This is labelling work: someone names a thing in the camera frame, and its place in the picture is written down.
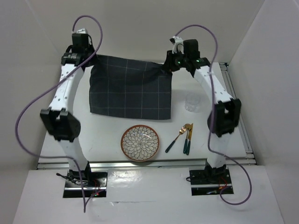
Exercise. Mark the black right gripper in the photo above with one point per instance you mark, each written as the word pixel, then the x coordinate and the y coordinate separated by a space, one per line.
pixel 169 62

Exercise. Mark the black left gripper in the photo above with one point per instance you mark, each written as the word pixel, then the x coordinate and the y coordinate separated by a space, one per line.
pixel 93 61

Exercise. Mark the dark grey checked cloth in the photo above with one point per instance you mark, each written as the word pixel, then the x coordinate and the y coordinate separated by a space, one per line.
pixel 127 88

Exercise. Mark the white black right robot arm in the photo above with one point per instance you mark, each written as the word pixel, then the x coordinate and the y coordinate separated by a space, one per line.
pixel 225 112

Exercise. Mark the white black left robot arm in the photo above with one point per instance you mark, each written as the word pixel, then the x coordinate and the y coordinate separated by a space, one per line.
pixel 58 118

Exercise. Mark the clear drinking glass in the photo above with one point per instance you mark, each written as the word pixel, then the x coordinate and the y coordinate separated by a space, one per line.
pixel 192 102

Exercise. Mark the floral patterned plate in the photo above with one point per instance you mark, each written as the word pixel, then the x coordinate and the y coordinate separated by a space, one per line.
pixel 140 143

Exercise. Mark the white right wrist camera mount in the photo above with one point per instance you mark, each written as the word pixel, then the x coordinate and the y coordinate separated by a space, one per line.
pixel 178 46

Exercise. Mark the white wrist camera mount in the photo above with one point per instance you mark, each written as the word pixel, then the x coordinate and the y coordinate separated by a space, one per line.
pixel 178 46
pixel 82 31

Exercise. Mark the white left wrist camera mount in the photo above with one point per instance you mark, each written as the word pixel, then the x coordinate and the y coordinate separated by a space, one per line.
pixel 82 31

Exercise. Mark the gold spoon green handle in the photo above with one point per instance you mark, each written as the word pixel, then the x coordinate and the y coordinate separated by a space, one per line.
pixel 181 132

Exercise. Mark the gold fork green handle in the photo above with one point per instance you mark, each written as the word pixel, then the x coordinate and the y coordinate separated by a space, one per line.
pixel 187 126

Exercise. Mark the gold knife green handle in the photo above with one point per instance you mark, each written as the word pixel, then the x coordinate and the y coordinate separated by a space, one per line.
pixel 189 139

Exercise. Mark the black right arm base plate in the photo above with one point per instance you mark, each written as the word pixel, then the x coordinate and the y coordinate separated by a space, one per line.
pixel 202 185

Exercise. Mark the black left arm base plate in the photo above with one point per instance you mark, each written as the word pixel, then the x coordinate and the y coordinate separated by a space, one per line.
pixel 97 186

